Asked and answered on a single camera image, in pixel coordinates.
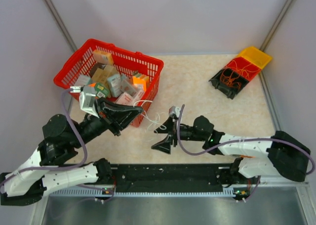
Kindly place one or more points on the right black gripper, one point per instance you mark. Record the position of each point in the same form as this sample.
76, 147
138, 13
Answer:
165, 145

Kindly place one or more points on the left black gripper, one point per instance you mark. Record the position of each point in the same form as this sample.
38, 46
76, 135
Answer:
116, 120

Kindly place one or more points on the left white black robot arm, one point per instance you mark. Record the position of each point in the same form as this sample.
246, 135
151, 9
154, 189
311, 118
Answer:
46, 170

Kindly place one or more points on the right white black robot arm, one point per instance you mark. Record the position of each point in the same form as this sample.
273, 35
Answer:
278, 155

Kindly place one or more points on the pink white box in basket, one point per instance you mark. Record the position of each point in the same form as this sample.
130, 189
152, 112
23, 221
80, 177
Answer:
130, 100

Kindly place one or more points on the green orange box in basket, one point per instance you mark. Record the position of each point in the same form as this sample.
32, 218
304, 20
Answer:
101, 90

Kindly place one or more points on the pale blue box in basket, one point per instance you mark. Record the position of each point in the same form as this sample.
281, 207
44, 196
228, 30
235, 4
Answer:
114, 83

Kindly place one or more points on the red plastic shopping basket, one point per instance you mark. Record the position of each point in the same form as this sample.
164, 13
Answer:
125, 61

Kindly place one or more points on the tan box in basket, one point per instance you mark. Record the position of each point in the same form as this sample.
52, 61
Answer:
101, 75

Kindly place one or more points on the bright orange pack in basket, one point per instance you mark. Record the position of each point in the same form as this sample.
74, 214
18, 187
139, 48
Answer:
141, 81

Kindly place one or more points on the black plastic bin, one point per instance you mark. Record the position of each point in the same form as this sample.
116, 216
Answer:
228, 82

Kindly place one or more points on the red plastic bin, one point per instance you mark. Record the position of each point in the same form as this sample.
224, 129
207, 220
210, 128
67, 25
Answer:
244, 68

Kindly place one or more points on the yellow plastic bin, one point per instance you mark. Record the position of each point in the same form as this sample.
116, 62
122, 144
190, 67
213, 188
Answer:
255, 56

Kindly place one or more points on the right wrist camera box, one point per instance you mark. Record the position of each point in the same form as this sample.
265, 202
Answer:
174, 112

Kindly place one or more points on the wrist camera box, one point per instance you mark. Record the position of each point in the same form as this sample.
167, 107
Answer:
174, 112
87, 97

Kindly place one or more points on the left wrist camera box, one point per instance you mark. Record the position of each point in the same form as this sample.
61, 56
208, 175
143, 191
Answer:
87, 97

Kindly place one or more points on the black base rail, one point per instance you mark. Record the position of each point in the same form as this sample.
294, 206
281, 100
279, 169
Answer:
172, 180

